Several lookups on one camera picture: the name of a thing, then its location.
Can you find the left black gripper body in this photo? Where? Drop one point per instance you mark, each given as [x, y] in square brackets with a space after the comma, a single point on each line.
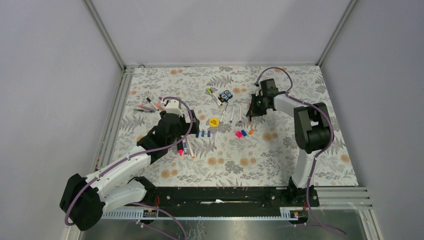
[184, 128]

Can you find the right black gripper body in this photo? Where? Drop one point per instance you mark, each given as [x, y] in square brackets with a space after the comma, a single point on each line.
[258, 107]

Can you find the blue whiteboard marker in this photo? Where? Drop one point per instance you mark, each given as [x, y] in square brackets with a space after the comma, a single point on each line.
[185, 149]

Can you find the black pink highlighter marker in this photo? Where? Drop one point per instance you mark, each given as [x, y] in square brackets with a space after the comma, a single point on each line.
[180, 148]

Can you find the orange tip white pen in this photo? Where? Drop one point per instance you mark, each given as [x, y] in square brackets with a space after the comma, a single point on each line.
[190, 147]

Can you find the purple cap white pen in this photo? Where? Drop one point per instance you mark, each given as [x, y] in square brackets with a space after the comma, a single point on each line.
[240, 114]

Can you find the white blue tip pen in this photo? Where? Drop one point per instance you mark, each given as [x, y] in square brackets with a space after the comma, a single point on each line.
[232, 114]

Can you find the orange pen group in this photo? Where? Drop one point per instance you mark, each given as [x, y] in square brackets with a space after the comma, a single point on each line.
[160, 107]

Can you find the pink highlighter cap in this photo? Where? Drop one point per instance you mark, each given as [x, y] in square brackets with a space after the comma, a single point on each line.
[239, 134]

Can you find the green cap pen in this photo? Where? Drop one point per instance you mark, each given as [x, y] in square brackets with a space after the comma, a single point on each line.
[214, 98]

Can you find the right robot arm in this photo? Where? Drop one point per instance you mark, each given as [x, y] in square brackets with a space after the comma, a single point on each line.
[313, 132]

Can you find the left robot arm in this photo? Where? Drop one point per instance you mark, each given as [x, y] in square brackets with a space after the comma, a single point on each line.
[86, 198]

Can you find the black cap pen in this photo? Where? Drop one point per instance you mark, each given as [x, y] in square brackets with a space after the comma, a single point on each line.
[152, 103]

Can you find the pink pen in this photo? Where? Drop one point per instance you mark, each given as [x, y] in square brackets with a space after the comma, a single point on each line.
[146, 108]

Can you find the dark green pen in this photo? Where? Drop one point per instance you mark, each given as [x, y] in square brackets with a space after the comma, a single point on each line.
[144, 110]

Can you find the yellow big blind chip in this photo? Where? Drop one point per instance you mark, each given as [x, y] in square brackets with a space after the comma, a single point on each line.
[214, 122]

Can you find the floral table mat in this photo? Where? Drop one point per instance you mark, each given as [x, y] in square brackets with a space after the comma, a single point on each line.
[268, 157]

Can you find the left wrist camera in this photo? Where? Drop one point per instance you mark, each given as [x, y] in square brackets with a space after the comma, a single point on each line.
[173, 107]

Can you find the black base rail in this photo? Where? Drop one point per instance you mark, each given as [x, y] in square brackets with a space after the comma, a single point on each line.
[204, 202]

